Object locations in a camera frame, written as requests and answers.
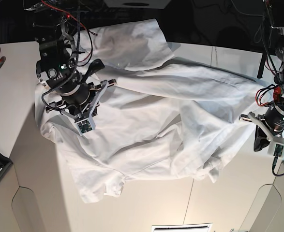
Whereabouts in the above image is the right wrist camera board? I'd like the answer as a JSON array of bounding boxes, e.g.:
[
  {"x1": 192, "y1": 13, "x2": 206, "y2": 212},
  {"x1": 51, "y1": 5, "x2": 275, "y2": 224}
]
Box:
[{"x1": 77, "y1": 120, "x2": 92, "y2": 134}]

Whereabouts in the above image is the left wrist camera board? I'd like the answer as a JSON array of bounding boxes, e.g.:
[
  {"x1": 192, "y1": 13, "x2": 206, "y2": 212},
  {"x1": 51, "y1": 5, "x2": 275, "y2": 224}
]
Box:
[{"x1": 274, "y1": 144, "x2": 284, "y2": 157}]

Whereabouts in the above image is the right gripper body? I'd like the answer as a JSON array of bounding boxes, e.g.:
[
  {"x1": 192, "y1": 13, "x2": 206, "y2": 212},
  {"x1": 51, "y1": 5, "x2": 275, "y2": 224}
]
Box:
[{"x1": 45, "y1": 79, "x2": 117, "y2": 134}]

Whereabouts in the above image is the white t-shirt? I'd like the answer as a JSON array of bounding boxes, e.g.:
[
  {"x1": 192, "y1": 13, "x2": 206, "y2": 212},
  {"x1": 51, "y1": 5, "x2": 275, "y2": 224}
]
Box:
[{"x1": 35, "y1": 20, "x2": 261, "y2": 203}]

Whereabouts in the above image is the white vent grille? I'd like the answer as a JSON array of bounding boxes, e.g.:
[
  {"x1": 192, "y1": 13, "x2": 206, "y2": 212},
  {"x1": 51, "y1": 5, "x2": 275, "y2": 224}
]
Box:
[{"x1": 151, "y1": 223, "x2": 213, "y2": 232}]

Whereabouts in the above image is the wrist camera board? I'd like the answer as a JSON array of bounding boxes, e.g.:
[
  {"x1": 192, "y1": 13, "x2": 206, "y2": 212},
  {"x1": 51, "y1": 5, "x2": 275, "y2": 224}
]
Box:
[
  {"x1": 274, "y1": 144, "x2": 284, "y2": 157},
  {"x1": 77, "y1": 120, "x2": 92, "y2": 134}
]

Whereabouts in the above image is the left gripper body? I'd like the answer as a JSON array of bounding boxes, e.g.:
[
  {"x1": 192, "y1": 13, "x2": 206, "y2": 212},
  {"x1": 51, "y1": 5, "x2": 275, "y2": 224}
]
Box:
[{"x1": 239, "y1": 104, "x2": 284, "y2": 157}]

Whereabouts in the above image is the black braided right cable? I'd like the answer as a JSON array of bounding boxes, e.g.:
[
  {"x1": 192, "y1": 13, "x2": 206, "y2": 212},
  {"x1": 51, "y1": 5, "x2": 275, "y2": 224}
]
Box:
[{"x1": 261, "y1": 14, "x2": 284, "y2": 177}]

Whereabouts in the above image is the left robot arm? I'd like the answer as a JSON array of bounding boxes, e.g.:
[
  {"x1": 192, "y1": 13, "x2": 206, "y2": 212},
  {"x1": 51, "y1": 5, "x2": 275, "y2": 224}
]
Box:
[{"x1": 239, "y1": 0, "x2": 284, "y2": 158}]

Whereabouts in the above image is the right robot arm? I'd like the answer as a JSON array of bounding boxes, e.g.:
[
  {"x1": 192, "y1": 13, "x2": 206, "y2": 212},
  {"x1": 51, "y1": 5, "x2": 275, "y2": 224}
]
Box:
[{"x1": 24, "y1": 0, "x2": 116, "y2": 135}]

